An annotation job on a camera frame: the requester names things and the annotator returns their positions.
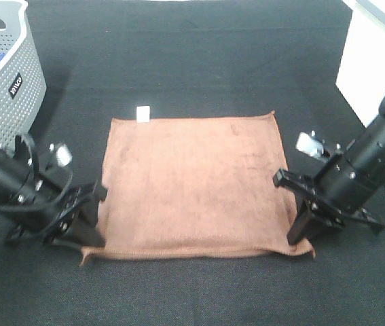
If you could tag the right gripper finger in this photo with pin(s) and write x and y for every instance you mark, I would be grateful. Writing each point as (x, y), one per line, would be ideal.
(303, 225)
(319, 228)

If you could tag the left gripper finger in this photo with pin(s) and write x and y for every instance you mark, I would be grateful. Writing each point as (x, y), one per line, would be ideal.
(68, 243)
(84, 231)

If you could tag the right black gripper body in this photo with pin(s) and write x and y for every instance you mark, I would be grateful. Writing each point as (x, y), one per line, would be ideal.
(322, 208)

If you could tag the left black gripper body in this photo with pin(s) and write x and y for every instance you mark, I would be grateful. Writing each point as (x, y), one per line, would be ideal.
(49, 219)

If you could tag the brown microfiber towel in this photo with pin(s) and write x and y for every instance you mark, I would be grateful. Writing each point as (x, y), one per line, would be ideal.
(195, 187)

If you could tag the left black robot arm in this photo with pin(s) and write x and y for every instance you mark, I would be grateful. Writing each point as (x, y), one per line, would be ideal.
(37, 195)

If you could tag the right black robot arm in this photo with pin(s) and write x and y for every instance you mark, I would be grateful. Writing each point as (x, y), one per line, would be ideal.
(338, 192)

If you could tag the grey perforated laundry basket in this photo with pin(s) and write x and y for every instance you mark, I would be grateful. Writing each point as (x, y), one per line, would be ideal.
(22, 84)

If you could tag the white plastic storage bin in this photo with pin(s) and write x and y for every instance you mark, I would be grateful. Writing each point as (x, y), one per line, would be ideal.
(361, 75)

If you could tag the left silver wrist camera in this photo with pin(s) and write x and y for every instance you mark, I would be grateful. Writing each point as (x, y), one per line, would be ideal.
(60, 155)

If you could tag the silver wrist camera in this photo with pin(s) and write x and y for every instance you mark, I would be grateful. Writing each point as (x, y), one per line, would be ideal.
(311, 146)
(60, 155)

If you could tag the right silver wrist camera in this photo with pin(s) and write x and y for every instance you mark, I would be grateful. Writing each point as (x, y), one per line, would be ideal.
(311, 146)

